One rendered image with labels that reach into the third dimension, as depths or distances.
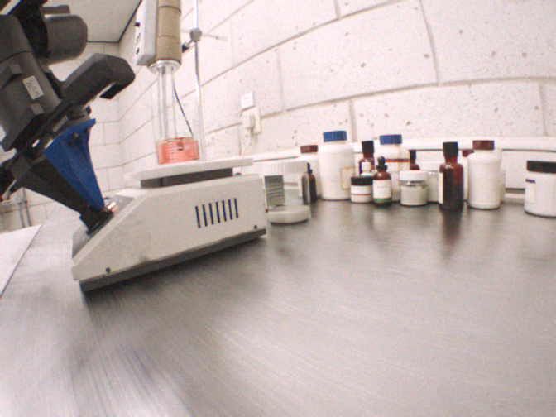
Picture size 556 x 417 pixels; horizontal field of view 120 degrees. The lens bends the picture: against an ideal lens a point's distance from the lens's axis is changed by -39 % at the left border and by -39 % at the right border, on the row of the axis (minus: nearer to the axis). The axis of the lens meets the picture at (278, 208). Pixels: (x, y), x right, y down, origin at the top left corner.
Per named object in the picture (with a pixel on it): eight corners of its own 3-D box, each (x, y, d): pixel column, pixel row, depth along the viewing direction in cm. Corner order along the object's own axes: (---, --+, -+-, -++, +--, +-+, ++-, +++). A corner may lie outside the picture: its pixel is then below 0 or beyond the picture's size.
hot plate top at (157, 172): (146, 179, 19) (145, 168, 19) (122, 182, 28) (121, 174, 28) (258, 165, 27) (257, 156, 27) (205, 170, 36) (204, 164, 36)
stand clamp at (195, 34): (160, 34, 58) (160, 19, 57) (146, 50, 66) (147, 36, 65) (230, 46, 75) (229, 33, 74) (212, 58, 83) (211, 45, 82)
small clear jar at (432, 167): (428, 203, 37) (427, 162, 36) (416, 198, 43) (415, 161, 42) (458, 202, 36) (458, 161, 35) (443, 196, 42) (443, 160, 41)
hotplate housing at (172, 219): (79, 299, 15) (53, 194, 14) (76, 258, 25) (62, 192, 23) (285, 232, 30) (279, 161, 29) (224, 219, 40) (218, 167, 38)
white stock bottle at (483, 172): (500, 211, 28) (500, 139, 26) (464, 208, 32) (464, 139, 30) (499, 203, 32) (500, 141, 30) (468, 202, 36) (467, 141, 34)
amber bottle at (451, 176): (467, 207, 32) (467, 141, 31) (457, 211, 31) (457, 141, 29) (445, 203, 36) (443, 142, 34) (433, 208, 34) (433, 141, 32)
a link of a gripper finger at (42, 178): (31, 164, 14) (66, 145, 19) (11, 188, 14) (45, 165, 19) (82, 231, 17) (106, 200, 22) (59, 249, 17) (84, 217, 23)
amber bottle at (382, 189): (375, 202, 42) (373, 155, 41) (392, 203, 41) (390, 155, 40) (372, 206, 40) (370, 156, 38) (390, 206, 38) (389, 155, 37)
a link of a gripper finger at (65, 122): (62, 103, 14) (84, 99, 17) (4, 170, 14) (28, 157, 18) (74, 124, 15) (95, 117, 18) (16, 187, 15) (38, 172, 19)
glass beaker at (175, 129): (202, 166, 30) (196, 100, 29) (207, 165, 25) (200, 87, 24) (152, 173, 28) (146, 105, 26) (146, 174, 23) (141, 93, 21)
